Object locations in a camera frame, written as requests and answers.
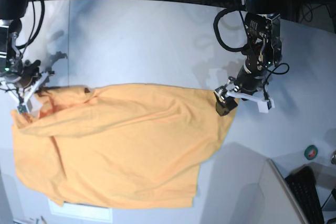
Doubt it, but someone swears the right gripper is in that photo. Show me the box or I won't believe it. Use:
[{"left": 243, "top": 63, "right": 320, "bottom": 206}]
[{"left": 1, "top": 59, "right": 41, "bottom": 88}]

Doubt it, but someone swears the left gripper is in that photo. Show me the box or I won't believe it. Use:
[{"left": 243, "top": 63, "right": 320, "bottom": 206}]
[{"left": 214, "top": 66, "right": 266, "bottom": 116}]

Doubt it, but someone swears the yellow t-shirt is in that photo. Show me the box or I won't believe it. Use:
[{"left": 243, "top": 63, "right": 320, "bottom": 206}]
[{"left": 11, "top": 84, "right": 235, "bottom": 209}]

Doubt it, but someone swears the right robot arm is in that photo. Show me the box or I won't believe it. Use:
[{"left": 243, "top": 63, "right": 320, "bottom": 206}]
[{"left": 1, "top": 0, "right": 45, "bottom": 89}]

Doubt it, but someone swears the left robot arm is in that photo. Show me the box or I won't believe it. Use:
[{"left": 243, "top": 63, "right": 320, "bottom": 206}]
[{"left": 213, "top": 0, "right": 283, "bottom": 116}]

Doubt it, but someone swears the green tape roll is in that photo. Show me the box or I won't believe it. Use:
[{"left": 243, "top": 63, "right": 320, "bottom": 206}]
[{"left": 304, "top": 145, "right": 318, "bottom": 161}]

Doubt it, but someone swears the black keyboard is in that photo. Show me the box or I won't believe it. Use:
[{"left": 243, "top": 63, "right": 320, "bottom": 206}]
[{"left": 285, "top": 166, "right": 324, "bottom": 224}]

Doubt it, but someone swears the white label on table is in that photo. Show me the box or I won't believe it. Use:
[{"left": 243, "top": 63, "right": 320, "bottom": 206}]
[{"left": 48, "top": 199, "right": 113, "bottom": 223}]

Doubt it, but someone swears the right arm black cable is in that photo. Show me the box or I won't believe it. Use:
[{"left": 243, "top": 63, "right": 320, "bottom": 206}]
[{"left": 15, "top": 0, "right": 46, "bottom": 54}]

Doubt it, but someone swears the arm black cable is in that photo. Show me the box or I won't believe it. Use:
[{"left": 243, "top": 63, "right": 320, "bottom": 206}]
[
  {"left": 213, "top": 7, "right": 250, "bottom": 53},
  {"left": 15, "top": 0, "right": 46, "bottom": 54}
]

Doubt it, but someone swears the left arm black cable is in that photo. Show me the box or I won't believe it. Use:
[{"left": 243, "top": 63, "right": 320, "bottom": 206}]
[{"left": 213, "top": 7, "right": 250, "bottom": 53}]

